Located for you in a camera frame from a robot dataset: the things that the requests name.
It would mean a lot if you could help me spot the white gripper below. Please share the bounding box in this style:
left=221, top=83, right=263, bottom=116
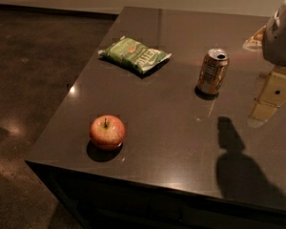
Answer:
left=242, top=0, right=286, bottom=128

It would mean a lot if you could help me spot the orange soda can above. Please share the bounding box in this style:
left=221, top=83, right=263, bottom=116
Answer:
left=196, top=48, right=230, bottom=95

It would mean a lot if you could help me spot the red apple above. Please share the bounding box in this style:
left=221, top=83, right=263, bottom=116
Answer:
left=90, top=114, right=126, bottom=151

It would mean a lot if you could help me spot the green chip bag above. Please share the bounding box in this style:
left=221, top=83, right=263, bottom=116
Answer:
left=98, top=36, right=172, bottom=74

